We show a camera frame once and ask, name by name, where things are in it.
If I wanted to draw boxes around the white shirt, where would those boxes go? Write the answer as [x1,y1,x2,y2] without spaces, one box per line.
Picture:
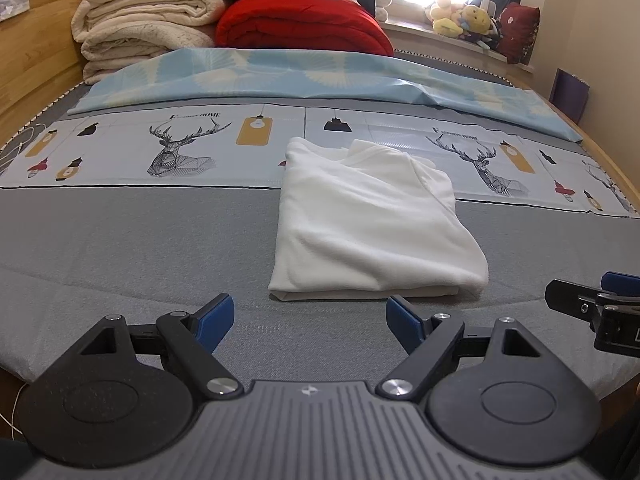
[268,138,489,301]

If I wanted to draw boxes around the grey deer print bedsheet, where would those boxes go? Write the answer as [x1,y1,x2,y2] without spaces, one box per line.
[0,79,640,401]

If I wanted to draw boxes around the purple box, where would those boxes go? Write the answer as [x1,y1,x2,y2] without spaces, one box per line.
[549,68,590,124]

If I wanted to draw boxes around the dark red polka cushion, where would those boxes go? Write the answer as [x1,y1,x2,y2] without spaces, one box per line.
[497,2,540,64]

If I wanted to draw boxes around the light blue patterned quilt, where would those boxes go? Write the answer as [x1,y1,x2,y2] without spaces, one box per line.
[71,48,582,142]

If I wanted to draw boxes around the yellow plush toy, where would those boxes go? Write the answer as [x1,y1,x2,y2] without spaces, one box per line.
[431,4,494,40]

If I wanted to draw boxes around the pink plush toy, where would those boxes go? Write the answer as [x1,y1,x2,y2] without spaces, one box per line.
[425,0,465,23]

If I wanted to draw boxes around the cream folded blanket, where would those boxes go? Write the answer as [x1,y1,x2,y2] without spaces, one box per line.
[70,0,227,84]

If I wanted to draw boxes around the red folded blanket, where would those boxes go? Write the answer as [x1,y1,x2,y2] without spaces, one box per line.
[214,0,394,56]

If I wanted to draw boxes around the white cable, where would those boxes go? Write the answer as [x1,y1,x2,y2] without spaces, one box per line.
[0,378,26,441]

